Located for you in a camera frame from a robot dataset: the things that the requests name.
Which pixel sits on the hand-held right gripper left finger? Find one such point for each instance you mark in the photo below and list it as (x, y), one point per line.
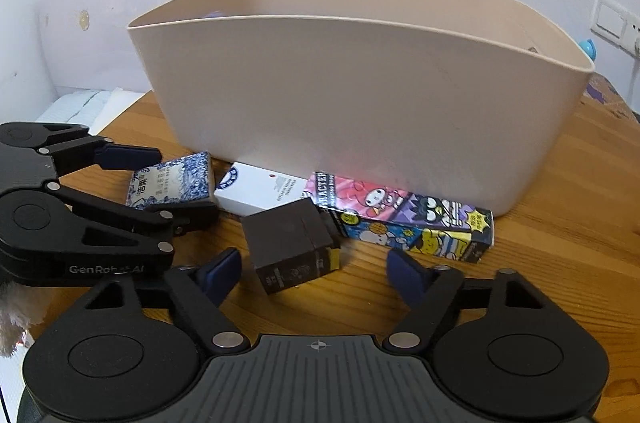
(223, 275)

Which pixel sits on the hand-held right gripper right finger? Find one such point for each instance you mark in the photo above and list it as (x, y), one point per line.
(405, 278)

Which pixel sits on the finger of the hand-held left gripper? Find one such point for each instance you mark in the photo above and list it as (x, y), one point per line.
(191, 214)
(129, 156)

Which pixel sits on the blue white patterned box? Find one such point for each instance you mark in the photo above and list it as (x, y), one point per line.
(175, 178)

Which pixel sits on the dark brown box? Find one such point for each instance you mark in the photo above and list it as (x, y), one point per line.
(285, 243)

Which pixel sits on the beige plastic storage bin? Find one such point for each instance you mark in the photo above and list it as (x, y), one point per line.
(350, 103)

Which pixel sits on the white paper sheet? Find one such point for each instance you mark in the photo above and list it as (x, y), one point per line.
(119, 108)

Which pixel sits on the cartoon printed long box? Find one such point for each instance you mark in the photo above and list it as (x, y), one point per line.
(400, 213)

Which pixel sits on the white box with round logo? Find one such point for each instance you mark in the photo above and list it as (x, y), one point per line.
(255, 190)

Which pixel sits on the round gold sticker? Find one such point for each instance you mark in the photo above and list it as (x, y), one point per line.
(83, 19)

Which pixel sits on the purple printed cardboard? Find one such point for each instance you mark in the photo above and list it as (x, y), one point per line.
(607, 95)

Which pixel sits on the small blue toy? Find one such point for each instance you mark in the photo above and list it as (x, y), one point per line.
(588, 49)

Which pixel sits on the white wall switch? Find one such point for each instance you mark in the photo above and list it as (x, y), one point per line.
(610, 20)

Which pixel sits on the white wall socket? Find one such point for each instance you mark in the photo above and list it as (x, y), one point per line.
(635, 34)

